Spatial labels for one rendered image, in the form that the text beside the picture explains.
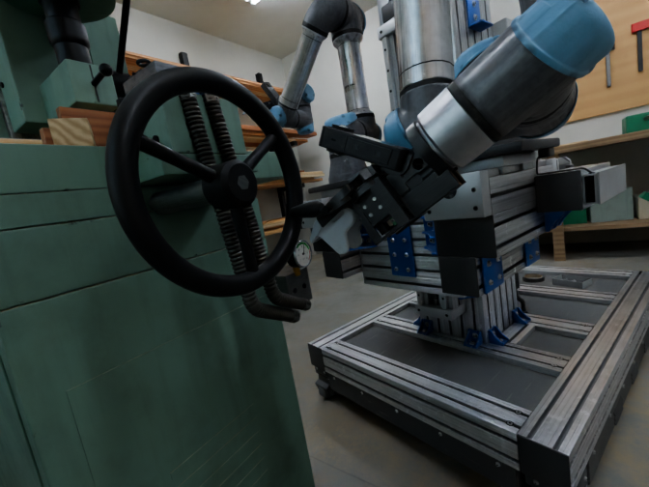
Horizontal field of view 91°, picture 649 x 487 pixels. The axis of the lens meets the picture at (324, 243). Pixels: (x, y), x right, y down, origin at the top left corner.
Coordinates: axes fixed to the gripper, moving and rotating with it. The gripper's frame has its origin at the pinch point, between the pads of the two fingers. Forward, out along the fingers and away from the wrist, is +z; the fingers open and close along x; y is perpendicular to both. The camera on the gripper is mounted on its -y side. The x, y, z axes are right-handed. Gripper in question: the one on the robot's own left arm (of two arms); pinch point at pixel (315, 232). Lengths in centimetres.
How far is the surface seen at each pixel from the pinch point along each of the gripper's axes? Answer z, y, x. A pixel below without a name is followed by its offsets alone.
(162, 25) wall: 129, -294, 169
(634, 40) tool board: -118, -24, 315
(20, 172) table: 13.5, -23.8, -24.4
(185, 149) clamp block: 4.8, -19.9, -8.1
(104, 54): 26, -70, 6
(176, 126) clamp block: 3.2, -22.7, -8.8
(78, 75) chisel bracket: 14.6, -45.0, -10.4
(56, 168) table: 13.3, -24.1, -20.8
